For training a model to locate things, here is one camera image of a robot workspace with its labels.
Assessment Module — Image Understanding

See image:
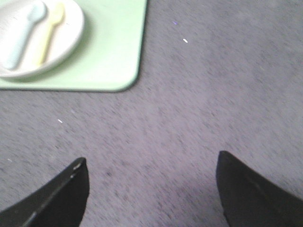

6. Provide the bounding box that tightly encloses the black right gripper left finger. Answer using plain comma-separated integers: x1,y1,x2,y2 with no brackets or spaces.
0,157,89,227

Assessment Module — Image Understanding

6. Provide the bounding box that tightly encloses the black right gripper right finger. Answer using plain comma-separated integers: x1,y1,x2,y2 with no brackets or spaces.
216,151,303,227

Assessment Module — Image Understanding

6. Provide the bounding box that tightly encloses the white round plate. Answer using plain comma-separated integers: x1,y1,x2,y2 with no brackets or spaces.
0,0,85,79

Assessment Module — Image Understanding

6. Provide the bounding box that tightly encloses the yellow plastic fork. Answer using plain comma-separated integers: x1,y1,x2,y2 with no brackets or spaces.
35,2,65,65

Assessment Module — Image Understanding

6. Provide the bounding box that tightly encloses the light green plastic tray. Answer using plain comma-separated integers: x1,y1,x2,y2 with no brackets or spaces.
0,0,147,91

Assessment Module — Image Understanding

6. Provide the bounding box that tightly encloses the light blue plastic spoon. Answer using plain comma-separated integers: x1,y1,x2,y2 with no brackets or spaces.
3,0,47,70

